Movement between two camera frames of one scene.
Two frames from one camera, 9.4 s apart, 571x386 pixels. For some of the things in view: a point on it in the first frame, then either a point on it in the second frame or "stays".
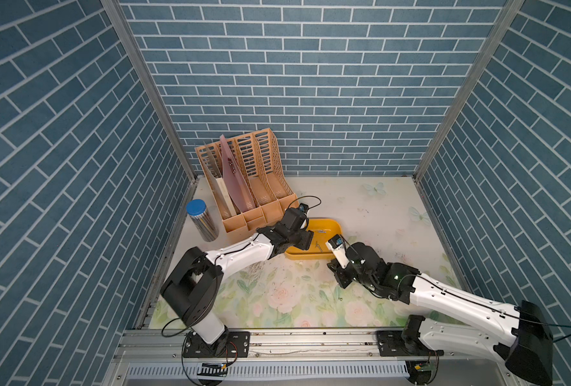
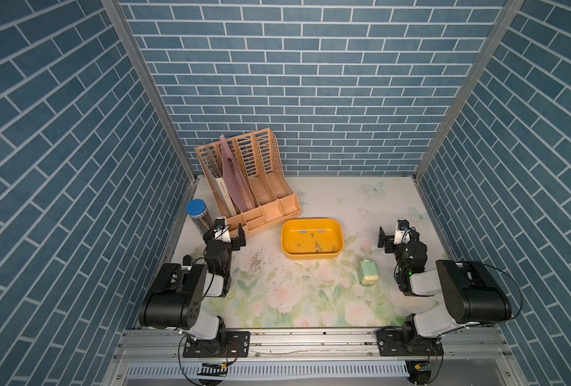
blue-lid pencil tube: (197, 210) stays
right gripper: (337, 270) → (382, 239)
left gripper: (306, 238) → (234, 244)
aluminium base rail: (154, 357) stays
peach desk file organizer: (248, 176) stays
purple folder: (236, 178) stays
